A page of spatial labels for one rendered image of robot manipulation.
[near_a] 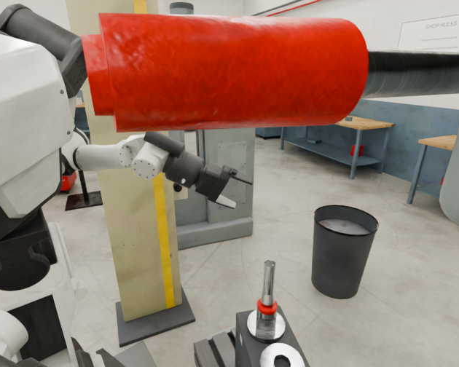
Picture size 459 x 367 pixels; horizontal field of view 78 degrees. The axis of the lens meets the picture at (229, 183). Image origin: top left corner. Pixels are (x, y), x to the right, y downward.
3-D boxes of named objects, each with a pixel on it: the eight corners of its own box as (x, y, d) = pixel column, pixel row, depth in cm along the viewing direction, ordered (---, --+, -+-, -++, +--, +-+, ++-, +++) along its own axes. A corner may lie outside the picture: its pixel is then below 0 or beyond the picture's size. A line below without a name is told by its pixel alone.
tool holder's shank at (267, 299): (261, 296, 67) (264, 257, 63) (275, 300, 66) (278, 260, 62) (259, 306, 64) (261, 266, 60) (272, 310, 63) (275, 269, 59)
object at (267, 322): (259, 313, 70) (259, 297, 68) (277, 318, 69) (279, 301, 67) (253, 328, 66) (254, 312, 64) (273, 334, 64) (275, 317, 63)
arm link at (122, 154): (165, 172, 72) (118, 173, 75) (175, 151, 79) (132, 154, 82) (156, 150, 68) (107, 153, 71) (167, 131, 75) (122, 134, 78)
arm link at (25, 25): (8, 79, 60) (3, 13, 51) (36, 64, 67) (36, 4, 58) (63, 105, 62) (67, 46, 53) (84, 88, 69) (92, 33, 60)
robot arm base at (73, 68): (-8, 74, 58) (-28, 23, 49) (33, 41, 65) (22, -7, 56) (65, 108, 61) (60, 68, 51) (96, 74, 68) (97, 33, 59)
